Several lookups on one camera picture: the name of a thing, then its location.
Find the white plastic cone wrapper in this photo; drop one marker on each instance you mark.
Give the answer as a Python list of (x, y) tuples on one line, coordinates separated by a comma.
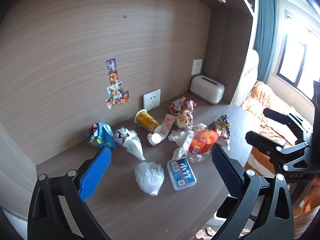
[(129, 140)]

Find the cream padded headboard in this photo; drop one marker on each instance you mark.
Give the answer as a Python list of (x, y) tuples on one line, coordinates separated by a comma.
[(248, 77)]

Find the purple yellow noodle bag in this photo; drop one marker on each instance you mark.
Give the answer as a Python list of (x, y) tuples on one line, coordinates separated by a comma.
[(222, 127)]

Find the orange bed cover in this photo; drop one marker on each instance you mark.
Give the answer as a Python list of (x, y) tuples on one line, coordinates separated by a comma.
[(259, 98)]

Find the white wall socket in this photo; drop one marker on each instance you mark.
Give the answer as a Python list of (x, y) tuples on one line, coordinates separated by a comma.
[(151, 99), (196, 67)]

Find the teal curtain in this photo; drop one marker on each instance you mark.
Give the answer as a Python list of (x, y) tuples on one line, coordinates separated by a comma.
[(266, 35)]

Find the red green wrapper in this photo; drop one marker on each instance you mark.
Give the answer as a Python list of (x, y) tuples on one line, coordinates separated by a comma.
[(184, 119)]

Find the clear plastic bag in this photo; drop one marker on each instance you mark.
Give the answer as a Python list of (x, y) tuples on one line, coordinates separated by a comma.
[(149, 177)]

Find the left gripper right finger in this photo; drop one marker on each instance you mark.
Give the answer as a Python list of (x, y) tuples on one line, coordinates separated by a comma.
[(275, 217)]

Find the upper white wall socket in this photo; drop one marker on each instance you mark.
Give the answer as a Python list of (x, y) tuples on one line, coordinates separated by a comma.
[(196, 67)]

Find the white toaster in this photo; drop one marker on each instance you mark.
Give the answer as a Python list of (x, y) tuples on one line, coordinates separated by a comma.
[(207, 89)]

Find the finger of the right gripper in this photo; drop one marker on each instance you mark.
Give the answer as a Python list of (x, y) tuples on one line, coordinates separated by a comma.
[(293, 122), (265, 145)]

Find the lower white wall socket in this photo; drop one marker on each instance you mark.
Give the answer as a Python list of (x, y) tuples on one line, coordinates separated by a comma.
[(151, 99)]

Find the blue crumpled snack bag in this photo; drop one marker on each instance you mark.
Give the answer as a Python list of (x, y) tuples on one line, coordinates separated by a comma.
[(101, 135)]

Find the yellow paper cup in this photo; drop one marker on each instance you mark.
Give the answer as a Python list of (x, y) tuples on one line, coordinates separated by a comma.
[(147, 121)]

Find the colourful wall stickers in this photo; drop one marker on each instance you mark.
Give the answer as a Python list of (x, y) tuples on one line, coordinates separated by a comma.
[(117, 95)]

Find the white tissue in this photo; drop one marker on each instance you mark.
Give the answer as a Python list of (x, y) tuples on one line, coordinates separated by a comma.
[(183, 139)]

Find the red white snack bag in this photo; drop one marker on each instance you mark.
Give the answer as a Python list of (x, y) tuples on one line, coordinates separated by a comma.
[(181, 105)]

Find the window with dark frame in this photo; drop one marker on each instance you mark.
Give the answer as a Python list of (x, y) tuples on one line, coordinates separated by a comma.
[(299, 65)]

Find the person leg pink trousers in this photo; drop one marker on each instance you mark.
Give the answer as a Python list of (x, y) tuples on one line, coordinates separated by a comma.
[(304, 214)]

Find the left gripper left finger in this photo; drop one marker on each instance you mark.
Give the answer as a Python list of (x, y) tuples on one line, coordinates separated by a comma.
[(47, 220)]

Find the blue label plastic box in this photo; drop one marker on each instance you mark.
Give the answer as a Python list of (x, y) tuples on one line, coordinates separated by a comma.
[(181, 174)]

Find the orange plastic cup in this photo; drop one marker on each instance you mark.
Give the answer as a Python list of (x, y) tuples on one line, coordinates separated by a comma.
[(203, 141)]

